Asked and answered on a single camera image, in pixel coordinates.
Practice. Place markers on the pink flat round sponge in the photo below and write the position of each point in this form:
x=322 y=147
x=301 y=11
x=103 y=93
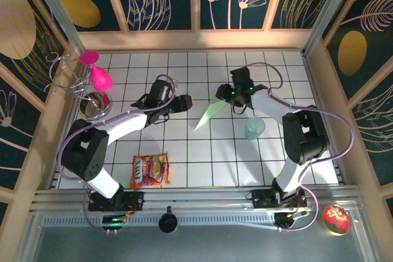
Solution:
x=90 y=57

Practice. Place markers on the small controller board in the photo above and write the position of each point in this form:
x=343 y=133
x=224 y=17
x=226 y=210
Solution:
x=114 y=222
x=288 y=219

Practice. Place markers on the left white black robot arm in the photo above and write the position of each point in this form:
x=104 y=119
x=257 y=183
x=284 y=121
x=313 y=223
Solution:
x=89 y=157

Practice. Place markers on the red round floral tin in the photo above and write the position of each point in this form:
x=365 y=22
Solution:
x=336 y=220

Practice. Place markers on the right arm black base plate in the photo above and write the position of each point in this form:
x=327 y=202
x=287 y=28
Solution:
x=261 y=199

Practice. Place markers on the teal translucent plastic cup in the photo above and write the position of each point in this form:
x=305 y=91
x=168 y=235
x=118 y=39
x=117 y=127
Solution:
x=255 y=130

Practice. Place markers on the aluminium frame post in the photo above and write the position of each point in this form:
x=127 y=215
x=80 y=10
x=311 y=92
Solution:
x=60 y=13
x=325 y=13

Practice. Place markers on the pink egg-shaped sponge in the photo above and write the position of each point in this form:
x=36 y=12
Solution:
x=102 y=79

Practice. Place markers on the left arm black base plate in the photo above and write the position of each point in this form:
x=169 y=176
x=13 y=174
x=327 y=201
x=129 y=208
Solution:
x=135 y=200

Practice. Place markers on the orange Fox's candy bag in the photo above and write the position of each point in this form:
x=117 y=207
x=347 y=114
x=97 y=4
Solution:
x=150 y=171

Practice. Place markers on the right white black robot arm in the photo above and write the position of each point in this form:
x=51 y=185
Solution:
x=304 y=145

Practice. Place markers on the aluminium mounting rail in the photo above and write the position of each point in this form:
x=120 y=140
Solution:
x=199 y=196

